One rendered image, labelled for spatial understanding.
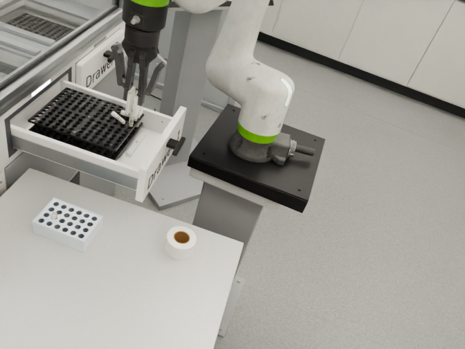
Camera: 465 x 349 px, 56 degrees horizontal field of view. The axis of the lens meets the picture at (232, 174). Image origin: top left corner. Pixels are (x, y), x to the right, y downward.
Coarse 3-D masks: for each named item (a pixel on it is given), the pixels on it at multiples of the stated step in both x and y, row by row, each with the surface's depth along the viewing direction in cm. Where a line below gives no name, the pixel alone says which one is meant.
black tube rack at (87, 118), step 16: (64, 96) 114; (80, 96) 115; (48, 112) 107; (64, 112) 109; (80, 112) 115; (96, 112) 112; (32, 128) 106; (48, 128) 103; (64, 128) 104; (80, 128) 106; (96, 128) 107; (112, 128) 113; (128, 128) 115; (80, 144) 106; (96, 144) 103; (128, 144) 111
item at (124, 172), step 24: (48, 96) 116; (96, 96) 120; (24, 120) 108; (144, 120) 121; (168, 120) 119; (24, 144) 103; (48, 144) 101; (144, 144) 117; (96, 168) 102; (120, 168) 101
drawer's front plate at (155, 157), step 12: (180, 108) 117; (180, 120) 116; (168, 132) 108; (180, 132) 122; (156, 144) 104; (156, 156) 102; (168, 156) 117; (144, 168) 97; (156, 168) 107; (144, 180) 99; (144, 192) 102
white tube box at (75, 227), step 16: (48, 208) 99; (64, 208) 101; (80, 208) 101; (32, 224) 95; (48, 224) 97; (64, 224) 96; (80, 224) 97; (96, 224) 98; (64, 240) 96; (80, 240) 94
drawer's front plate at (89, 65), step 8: (120, 32) 142; (112, 40) 137; (120, 40) 143; (96, 48) 130; (104, 48) 133; (88, 56) 126; (96, 56) 129; (80, 64) 122; (88, 64) 125; (96, 64) 131; (104, 64) 137; (112, 64) 143; (80, 72) 123; (88, 72) 127; (104, 72) 139; (80, 80) 125; (88, 80) 129; (96, 80) 135
